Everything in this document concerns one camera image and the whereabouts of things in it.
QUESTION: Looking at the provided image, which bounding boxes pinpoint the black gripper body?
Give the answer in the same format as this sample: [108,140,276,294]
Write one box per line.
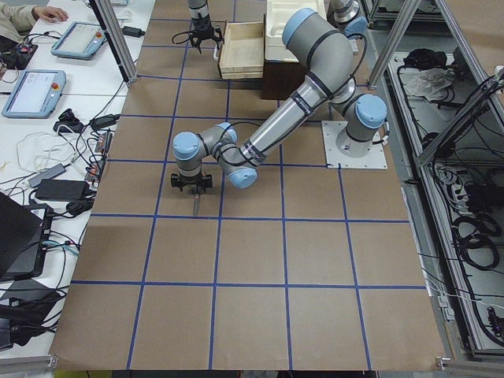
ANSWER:
[170,173,213,193]
[191,16,214,39]

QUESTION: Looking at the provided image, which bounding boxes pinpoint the grey orange scissors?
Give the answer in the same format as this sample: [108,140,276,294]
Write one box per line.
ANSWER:
[193,193,201,217]

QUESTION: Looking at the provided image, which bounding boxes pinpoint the white drawer handle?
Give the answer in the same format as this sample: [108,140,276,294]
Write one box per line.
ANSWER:
[213,42,221,61]

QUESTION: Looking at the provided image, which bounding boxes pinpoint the dark wooden drawer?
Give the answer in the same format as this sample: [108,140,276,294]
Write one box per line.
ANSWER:
[217,22,265,80]

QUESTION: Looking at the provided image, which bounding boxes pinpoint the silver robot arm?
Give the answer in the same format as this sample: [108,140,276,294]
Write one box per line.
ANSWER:
[170,8,387,191]
[186,1,368,49]

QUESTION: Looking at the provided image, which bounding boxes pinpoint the person hand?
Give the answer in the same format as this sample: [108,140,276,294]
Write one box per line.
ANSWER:
[31,6,69,23]

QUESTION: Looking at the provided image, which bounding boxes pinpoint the white plastic tray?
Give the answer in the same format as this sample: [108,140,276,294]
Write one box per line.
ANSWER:
[265,0,328,62]

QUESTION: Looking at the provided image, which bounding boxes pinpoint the dark wooden cabinet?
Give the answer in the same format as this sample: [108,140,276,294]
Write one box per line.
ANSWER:
[261,61,307,100]

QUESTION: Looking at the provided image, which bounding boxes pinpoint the upper teach pendant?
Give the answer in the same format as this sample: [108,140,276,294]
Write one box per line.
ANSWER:
[51,22,106,60]

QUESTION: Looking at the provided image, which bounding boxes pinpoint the teach pendant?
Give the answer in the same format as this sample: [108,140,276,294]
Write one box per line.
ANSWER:
[2,69,66,119]
[51,22,106,60]

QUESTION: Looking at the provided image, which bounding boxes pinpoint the black power adapter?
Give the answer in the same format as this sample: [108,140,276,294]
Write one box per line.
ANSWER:
[35,179,89,202]

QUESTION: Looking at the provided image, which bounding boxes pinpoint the lower teach pendant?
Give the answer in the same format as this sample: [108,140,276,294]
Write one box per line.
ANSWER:
[2,69,66,119]

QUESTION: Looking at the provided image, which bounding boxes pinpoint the black laptop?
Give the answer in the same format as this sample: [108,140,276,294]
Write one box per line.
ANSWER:
[1,194,54,282]

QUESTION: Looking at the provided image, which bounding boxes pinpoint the white crumpled cloth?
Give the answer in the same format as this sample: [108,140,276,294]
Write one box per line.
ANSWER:
[405,68,454,102]

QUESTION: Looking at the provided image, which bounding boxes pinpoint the right black cable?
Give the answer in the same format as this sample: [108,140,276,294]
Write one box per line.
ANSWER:
[171,25,195,46]

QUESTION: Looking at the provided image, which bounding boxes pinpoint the aluminium frame post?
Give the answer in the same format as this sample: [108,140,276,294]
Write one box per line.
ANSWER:
[89,0,137,85]

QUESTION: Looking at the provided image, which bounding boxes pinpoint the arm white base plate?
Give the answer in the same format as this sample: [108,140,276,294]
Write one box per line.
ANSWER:
[321,120,387,170]

